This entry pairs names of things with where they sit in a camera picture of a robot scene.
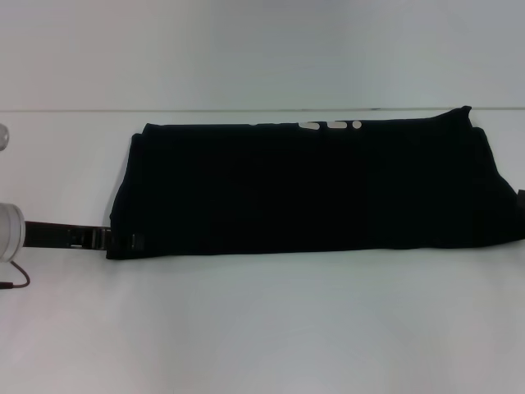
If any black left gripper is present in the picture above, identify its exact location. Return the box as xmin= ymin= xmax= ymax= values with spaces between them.
xmin=23 ymin=220 xmax=145 ymax=253

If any black t-shirt with white print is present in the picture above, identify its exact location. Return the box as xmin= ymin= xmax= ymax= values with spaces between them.
xmin=105 ymin=105 xmax=525 ymax=262

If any left arm gripper cable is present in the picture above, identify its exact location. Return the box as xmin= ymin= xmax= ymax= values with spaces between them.
xmin=0 ymin=260 xmax=32 ymax=291

